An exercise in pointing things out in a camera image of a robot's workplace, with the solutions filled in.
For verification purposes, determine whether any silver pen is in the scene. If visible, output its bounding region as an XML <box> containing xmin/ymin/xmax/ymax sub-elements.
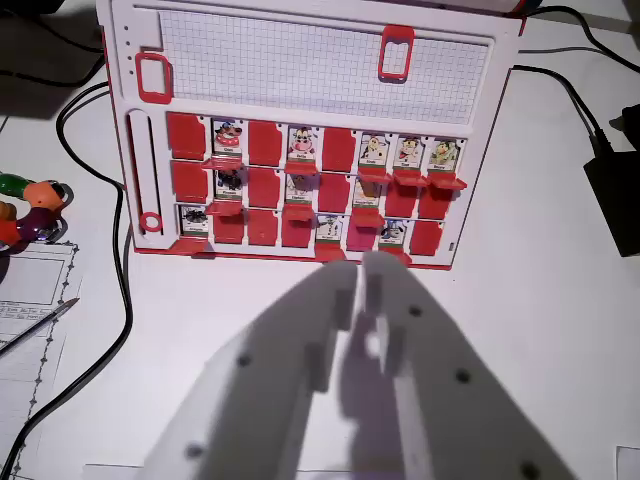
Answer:
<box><xmin>0</xmin><ymin>297</ymin><xmax>81</xmax><ymax>357</ymax></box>

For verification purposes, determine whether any colourful bead toy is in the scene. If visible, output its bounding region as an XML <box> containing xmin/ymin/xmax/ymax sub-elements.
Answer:
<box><xmin>0</xmin><ymin>171</ymin><xmax>74</xmax><ymax>257</ymax></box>

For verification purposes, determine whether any white paper sheet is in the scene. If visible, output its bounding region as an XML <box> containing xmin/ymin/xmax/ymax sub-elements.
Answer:
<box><xmin>614</xmin><ymin>444</ymin><xmax>640</xmax><ymax>480</ymax></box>

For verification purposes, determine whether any black power adapter box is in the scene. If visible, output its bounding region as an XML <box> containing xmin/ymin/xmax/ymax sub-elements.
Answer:
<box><xmin>582</xmin><ymin>103</ymin><xmax>640</xmax><ymax>259</ymax></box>

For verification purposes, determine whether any long black cable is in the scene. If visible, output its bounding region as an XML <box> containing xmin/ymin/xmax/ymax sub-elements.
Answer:
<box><xmin>0</xmin><ymin>79</ymin><xmax>134</xmax><ymax>480</ymax></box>

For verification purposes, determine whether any red and white game board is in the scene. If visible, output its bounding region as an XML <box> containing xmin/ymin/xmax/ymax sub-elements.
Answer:
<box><xmin>94</xmin><ymin>0</ymin><xmax>527</xmax><ymax>272</ymax></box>

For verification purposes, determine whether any printed paper with ornate border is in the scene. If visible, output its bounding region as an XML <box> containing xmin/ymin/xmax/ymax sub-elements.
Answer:
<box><xmin>0</xmin><ymin>239</ymin><xmax>84</xmax><ymax>480</ymax></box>

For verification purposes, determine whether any black adapter cable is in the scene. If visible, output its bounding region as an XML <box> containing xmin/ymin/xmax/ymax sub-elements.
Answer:
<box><xmin>508</xmin><ymin>63</ymin><xmax>617</xmax><ymax>157</ymax></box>

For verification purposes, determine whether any thin black cable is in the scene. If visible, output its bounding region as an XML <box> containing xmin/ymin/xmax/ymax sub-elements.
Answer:
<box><xmin>519</xmin><ymin>3</ymin><xmax>640</xmax><ymax>72</ymax></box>

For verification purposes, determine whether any red round object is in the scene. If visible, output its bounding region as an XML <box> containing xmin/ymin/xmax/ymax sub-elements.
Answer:
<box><xmin>503</xmin><ymin>0</ymin><xmax>544</xmax><ymax>22</ymax></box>

